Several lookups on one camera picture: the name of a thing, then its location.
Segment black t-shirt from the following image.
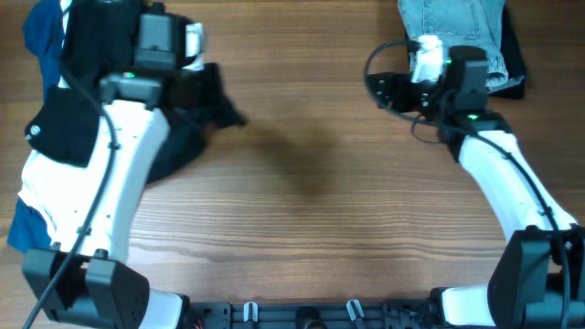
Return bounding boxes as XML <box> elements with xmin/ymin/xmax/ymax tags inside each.
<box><xmin>25</xmin><ymin>0</ymin><xmax>247</xmax><ymax>184</ymax></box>

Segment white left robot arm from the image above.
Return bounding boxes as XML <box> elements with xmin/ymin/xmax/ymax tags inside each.
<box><xmin>19</xmin><ymin>71</ymin><xmax>190</xmax><ymax>329</ymax></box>

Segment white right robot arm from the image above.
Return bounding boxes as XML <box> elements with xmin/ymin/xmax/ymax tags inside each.
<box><xmin>363</xmin><ymin>41</ymin><xmax>584</xmax><ymax>328</ymax></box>

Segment black folded garment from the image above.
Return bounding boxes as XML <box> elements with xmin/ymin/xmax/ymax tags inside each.
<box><xmin>404</xmin><ymin>4</ymin><xmax>527</xmax><ymax>100</ymax></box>

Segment light blue jeans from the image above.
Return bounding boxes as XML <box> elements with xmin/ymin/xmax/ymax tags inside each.
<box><xmin>397</xmin><ymin>0</ymin><xmax>526</xmax><ymax>92</ymax></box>

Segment blue t-shirt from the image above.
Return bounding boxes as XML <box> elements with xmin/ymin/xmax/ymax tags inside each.
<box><xmin>7</xmin><ymin>0</ymin><xmax>64</xmax><ymax>253</ymax></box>

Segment white t-shirt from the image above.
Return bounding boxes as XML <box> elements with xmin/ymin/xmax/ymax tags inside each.
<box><xmin>18</xmin><ymin>1</ymin><xmax>103</xmax><ymax>239</ymax></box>

